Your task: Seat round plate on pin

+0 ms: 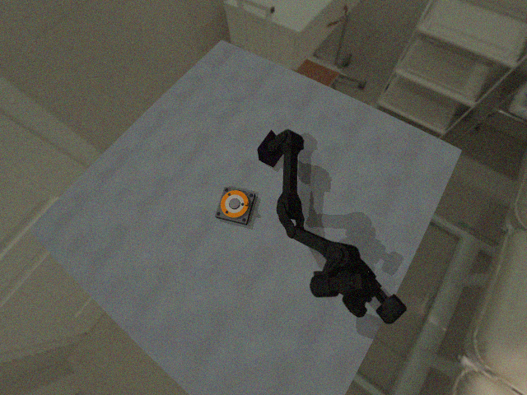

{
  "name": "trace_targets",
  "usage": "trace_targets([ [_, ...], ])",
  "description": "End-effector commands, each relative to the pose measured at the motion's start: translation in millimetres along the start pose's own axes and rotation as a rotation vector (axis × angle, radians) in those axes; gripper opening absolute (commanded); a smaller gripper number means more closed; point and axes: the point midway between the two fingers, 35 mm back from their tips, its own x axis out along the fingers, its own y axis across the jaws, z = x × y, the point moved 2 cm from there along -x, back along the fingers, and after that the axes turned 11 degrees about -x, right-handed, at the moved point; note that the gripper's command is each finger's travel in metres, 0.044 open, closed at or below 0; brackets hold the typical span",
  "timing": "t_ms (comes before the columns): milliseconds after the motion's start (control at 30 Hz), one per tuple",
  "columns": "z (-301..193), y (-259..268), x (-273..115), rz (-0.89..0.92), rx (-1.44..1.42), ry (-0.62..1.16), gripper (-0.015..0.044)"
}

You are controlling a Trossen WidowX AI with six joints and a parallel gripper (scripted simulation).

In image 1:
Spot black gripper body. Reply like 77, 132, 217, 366
349, 258, 407, 324

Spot orange round plate with holes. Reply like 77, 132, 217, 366
221, 190, 249, 218

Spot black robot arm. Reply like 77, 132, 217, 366
264, 129, 372, 318

